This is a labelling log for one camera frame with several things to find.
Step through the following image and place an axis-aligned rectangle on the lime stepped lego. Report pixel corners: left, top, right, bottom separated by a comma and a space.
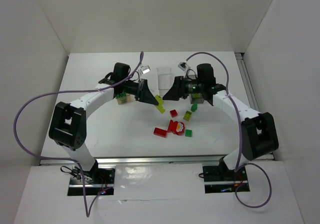
155, 95, 166, 114

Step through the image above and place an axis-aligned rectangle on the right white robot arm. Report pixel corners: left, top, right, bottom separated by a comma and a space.
163, 63, 279, 175

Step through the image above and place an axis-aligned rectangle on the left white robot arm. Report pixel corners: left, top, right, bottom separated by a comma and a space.
48, 62, 159, 180

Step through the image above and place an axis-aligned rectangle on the green lego under plate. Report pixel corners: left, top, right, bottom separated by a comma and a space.
118, 93, 127, 102

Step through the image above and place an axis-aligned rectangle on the clear plastic container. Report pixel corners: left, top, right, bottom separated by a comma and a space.
157, 67, 174, 97

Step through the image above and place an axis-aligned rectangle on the small red square lego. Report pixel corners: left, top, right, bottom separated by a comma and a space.
169, 109, 178, 118

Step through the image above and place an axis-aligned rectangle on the grey translucent container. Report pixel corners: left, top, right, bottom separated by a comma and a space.
189, 74, 207, 105

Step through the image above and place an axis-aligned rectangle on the green lego near right gripper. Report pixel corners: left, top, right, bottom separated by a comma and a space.
190, 103, 198, 112

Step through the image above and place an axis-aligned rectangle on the red flower lego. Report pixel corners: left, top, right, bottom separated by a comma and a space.
167, 120, 186, 136

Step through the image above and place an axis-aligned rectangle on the red rectangular lego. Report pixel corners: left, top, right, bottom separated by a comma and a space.
153, 127, 168, 138

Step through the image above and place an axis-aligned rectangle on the green lego near flower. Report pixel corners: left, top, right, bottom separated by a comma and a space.
185, 129, 193, 137

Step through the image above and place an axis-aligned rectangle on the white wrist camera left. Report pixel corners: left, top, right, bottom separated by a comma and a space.
139, 65, 151, 75

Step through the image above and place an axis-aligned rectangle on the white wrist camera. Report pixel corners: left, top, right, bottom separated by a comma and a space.
139, 65, 151, 75
177, 61, 189, 72

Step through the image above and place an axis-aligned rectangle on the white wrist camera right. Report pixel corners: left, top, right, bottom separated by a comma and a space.
177, 61, 189, 72

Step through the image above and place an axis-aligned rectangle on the aluminium rail right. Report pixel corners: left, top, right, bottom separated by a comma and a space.
234, 52, 260, 111

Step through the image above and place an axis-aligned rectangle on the aluminium rail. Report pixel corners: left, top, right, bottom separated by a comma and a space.
39, 153, 275, 166
234, 52, 260, 111

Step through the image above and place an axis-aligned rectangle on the aluminium rail front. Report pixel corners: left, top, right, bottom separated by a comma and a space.
39, 153, 275, 166

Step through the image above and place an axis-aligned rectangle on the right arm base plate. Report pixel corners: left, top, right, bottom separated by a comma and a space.
198, 165, 250, 194

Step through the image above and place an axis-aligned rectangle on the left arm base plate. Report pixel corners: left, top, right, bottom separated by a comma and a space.
60, 166, 116, 197

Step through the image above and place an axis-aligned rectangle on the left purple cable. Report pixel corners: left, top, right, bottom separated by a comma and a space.
13, 50, 145, 217

